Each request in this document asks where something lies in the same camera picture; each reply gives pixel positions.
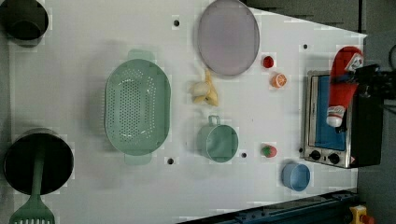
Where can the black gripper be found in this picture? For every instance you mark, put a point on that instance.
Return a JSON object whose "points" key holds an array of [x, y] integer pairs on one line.
{"points": [[373, 82]]}

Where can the red plush ketchup bottle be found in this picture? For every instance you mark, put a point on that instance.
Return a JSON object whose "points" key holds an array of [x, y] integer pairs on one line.
{"points": [[347, 60]]}

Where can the lilac round plate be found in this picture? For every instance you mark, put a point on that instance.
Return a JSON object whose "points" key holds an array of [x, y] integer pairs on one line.
{"points": [[228, 37]]}

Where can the silver toaster oven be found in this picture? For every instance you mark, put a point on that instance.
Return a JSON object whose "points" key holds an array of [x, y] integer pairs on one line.
{"points": [[356, 143]]}

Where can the plush orange slice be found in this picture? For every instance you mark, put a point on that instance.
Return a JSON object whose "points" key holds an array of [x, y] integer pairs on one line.
{"points": [[279, 80]]}

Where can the red green plush strawberry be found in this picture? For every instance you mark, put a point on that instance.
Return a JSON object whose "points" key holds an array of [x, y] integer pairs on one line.
{"points": [[269, 151]]}

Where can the light blue cup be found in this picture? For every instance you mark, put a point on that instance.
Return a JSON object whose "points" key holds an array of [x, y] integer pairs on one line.
{"points": [[295, 176]]}

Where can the yellow red emergency button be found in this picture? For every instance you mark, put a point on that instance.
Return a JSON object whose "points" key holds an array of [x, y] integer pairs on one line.
{"points": [[360, 216]]}

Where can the plush peeled banana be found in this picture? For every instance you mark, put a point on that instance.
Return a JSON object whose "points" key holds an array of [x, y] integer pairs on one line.
{"points": [[205, 91]]}

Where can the green perforated colander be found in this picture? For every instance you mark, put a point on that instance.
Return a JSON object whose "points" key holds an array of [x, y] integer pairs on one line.
{"points": [[137, 111]]}

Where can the large black pot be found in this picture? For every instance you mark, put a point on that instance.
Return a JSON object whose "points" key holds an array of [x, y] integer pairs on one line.
{"points": [[38, 146]]}

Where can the green slotted spatula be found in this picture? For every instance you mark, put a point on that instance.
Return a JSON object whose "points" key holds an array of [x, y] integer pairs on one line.
{"points": [[34, 211]]}

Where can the blue metal frame rail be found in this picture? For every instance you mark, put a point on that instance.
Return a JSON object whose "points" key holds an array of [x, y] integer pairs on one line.
{"points": [[329, 208]]}

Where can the green mug with handle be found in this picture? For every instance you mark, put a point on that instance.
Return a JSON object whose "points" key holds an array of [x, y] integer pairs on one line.
{"points": [[216, 141]]}

